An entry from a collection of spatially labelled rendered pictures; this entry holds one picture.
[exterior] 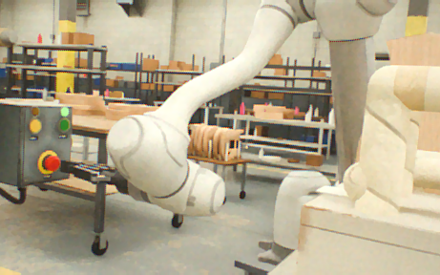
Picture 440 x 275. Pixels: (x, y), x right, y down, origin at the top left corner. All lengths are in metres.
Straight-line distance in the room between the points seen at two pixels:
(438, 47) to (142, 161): 0.49
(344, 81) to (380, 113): 0.73
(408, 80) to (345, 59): 0.72
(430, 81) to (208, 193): 0.61
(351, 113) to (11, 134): 0.81
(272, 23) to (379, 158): 0.77
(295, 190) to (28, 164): 0.70
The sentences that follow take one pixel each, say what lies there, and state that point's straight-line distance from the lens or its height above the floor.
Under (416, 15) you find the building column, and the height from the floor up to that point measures 2.59.
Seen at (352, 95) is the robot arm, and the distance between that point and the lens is 1.07.
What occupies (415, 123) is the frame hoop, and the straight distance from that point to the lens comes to 0.42.
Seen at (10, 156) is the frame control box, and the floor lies 0.99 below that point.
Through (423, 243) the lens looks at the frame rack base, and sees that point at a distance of 0.33.
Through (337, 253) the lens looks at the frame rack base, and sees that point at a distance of 0.35.
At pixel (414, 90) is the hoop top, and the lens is 0.33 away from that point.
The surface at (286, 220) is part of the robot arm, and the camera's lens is 1.29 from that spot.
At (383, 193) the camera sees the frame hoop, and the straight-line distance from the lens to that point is 0.34.
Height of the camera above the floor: 1.18
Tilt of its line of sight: 6 degrees down
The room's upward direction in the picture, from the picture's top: 4 degrees clockwise
